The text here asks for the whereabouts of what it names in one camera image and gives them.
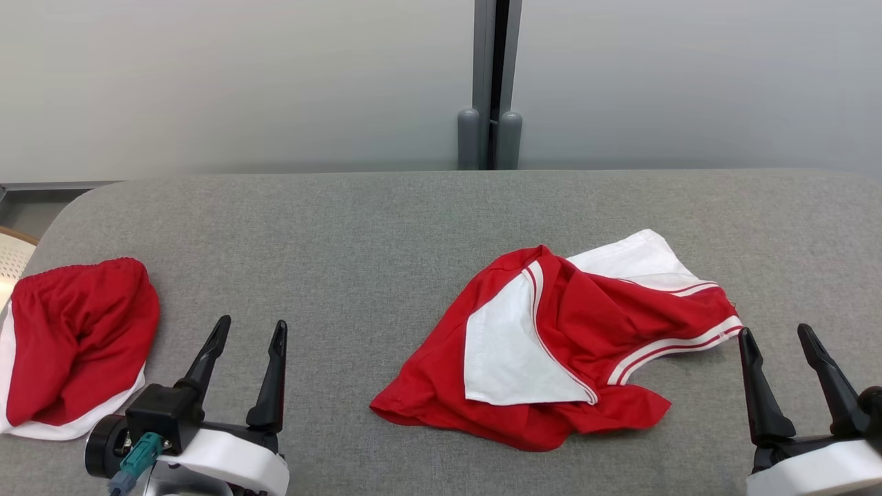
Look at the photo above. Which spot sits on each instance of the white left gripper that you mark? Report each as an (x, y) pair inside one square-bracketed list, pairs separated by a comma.
[(241, 461)]

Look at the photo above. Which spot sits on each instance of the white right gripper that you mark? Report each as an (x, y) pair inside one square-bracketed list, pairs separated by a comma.
[(827, 472)]

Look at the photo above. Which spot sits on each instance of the red white basketball shorts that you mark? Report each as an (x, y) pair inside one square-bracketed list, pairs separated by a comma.
[(76, 337)]

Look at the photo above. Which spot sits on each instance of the red white basketball jersey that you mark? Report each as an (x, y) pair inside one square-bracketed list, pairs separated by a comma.
[(586, 324)]

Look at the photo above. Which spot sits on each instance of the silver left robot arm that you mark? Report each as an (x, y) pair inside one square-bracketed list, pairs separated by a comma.
[(103, 448)]

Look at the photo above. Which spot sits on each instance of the white perforated laundry basket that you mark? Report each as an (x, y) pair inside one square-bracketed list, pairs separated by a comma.
[(12, 265)]

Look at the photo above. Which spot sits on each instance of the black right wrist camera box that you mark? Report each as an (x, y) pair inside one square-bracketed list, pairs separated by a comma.
[(872, 410)]

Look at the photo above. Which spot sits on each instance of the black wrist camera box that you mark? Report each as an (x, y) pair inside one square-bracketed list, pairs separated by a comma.
[(162, 413), (872, 410)]

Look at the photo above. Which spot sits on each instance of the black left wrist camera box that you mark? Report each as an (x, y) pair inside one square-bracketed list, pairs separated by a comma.
[(162, 413)]

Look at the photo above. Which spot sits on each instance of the teal left camera connector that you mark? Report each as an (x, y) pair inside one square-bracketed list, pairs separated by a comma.
[(141, 451)]

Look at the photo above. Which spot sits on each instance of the grey partition post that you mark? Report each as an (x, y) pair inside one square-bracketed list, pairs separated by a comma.
[(468, 138), (510, 138)]

